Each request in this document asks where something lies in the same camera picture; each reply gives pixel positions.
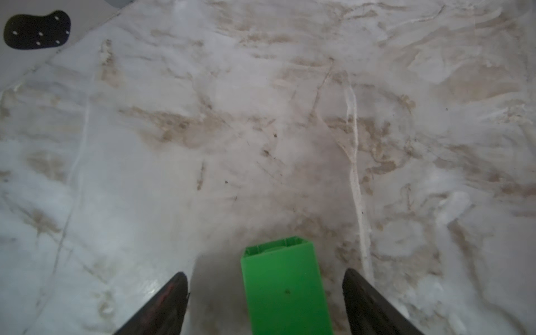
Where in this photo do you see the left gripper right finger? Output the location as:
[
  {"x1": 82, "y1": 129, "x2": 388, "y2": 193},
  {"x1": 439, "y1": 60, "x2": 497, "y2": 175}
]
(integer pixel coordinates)
[{"x1": 342, "y1": 268, "x2": 422, "y2": 335}]

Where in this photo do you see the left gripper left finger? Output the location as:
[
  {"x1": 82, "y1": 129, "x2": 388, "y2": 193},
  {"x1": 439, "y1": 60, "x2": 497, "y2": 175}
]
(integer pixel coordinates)
[{"x1": 114, "y1": 272, "x2": 189, "y2": 335}]

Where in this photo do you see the green brick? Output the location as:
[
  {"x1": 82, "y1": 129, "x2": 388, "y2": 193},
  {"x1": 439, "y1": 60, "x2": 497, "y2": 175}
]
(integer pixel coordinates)
[{"x1": 241, "y1": 237, "x2": 333, "y2": 335}]

